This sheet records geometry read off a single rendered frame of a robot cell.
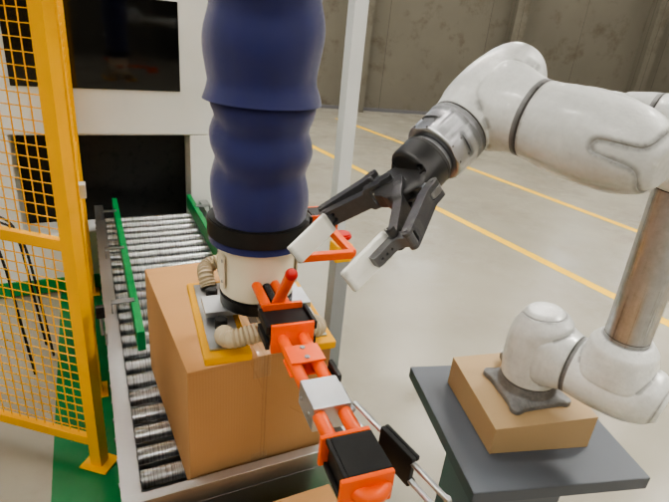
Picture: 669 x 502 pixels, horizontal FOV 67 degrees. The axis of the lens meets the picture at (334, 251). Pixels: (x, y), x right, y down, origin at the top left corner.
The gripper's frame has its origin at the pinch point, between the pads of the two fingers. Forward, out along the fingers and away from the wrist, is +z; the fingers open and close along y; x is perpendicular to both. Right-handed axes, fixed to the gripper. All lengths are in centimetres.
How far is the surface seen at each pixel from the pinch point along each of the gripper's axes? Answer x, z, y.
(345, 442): 21.0, 13.3, 2.0
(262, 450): 70, 31, -68
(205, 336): 22, 18, -50
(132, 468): 51, 58, -79
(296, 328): 21.0, 5.2, -25.7
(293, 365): 20.2, 10.5, -17.5
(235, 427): 57, 31, -66
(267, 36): -19.8, -25.4, -34.5
